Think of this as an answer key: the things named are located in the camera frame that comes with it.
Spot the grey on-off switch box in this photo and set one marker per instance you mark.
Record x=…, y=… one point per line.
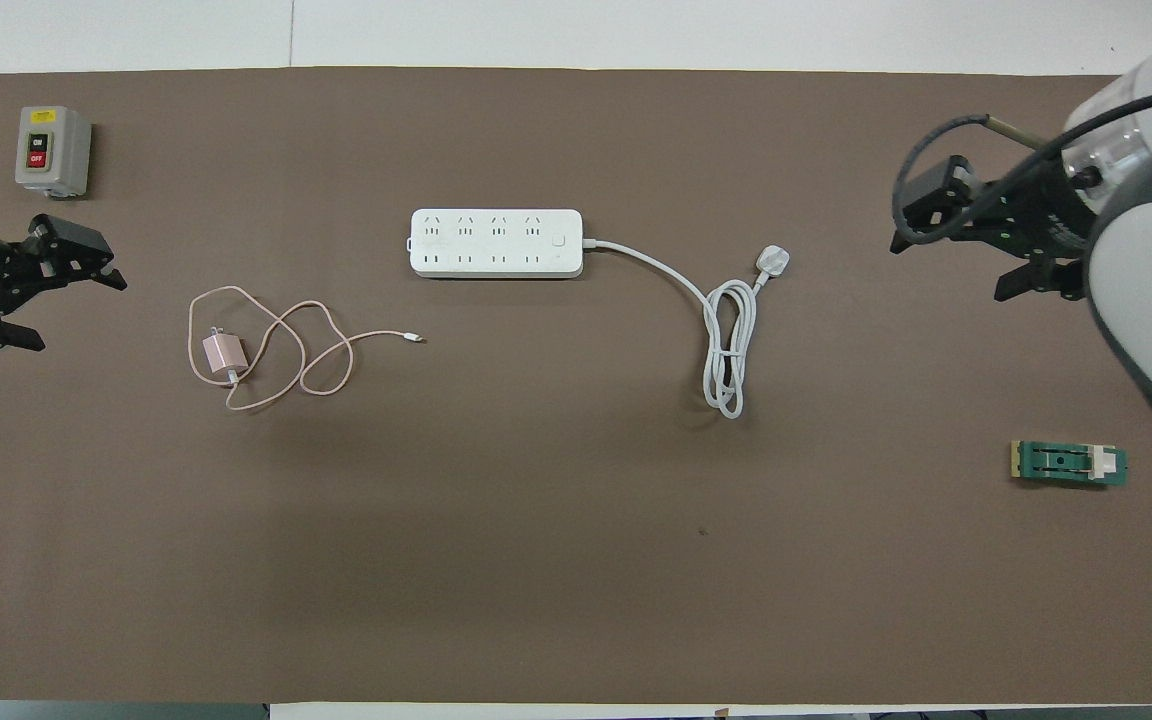
x=53, y=152

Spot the white power strip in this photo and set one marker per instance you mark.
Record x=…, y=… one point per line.
x=496, y=243

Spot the brown table mat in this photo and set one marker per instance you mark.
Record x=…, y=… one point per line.
x=536, y=560

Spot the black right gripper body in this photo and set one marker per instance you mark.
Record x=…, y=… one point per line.
x=1041, y=215

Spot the green knife switch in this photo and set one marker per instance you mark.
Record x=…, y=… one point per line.
x=1066, y=463

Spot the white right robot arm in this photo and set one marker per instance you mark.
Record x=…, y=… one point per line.
x=1151, y=260

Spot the pink charger adapter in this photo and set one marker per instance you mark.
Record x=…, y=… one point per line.
x=223, y=355

